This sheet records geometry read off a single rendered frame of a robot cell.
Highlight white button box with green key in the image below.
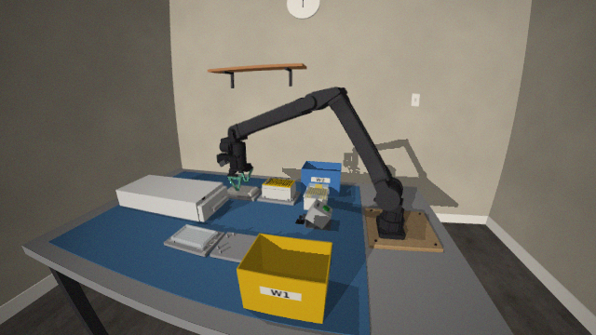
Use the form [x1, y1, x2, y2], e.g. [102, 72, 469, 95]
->
[296, 199, 332, 231]

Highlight yellow open-top bin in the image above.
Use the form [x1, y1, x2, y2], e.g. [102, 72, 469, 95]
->
[237, 234, 332, 324]

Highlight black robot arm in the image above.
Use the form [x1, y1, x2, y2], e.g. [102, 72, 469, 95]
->
[217, 87, 406, 240]

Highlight blue bench mat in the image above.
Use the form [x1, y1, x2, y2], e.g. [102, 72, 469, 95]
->
[48, 185, 370, 335]

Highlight white multiwell plate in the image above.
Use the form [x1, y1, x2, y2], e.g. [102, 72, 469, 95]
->
[170, 224, 218, 248]

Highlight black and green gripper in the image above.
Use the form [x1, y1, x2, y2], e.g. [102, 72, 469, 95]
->
[227, 154, 253, 191]

